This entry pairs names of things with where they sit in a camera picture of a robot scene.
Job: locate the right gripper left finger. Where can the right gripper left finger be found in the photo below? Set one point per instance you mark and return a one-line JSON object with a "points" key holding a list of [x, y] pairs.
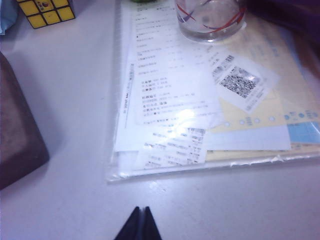
{"points": [[131, 227]]}

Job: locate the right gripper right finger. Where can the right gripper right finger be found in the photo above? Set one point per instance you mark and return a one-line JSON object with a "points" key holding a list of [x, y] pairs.
{"points": [[151, 227]]}

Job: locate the grey glasses case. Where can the grey glasses case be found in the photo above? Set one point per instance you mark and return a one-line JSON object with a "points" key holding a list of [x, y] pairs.
{"points": [[20, 125]]}

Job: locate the clear glass with red print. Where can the clear glass with red print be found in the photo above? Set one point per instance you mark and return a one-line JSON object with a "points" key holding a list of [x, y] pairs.
{"points": [[212, 30]]}

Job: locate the rubiks cube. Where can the rubiks cube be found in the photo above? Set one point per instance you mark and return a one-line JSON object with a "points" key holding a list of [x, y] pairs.
{"points": [[50, 15]]}

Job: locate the light blue wet wipes pack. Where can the light blue wet wipes pack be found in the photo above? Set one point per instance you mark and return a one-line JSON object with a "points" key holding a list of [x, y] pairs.
{"points": [[7, 15]]}

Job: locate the purple fabric bag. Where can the purple fabric bag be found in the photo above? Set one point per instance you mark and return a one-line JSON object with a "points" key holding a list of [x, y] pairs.
{"points": [[287, 15]]}

